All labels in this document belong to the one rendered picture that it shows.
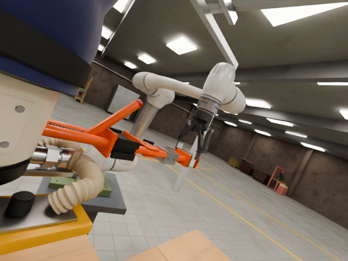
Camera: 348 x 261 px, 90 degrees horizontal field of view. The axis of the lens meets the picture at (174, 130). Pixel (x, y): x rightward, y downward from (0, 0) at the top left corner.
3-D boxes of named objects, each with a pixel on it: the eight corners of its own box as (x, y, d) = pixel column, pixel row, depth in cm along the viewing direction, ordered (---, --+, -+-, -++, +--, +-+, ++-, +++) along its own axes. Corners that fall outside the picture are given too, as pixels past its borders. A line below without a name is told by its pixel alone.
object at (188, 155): (185, 167, 67) (190, 155, 67) (172, 158, 71) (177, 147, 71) (195, 169, 73) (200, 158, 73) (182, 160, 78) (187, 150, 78)
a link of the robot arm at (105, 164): (75, 164, 120) (86, 135, 120) (100, 167, 133) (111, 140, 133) (82, 175, 109) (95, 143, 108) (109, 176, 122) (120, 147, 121)
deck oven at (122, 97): (124, 118, 1509) (135, 94, 1500) (128, 121, 1391) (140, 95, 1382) (104, 110, 1419) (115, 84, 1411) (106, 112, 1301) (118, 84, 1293)
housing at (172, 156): (163, 164, 57) (169, 151, 57) (150, 155, 61) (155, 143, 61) (175, 165, 63) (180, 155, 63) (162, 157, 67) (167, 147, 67)
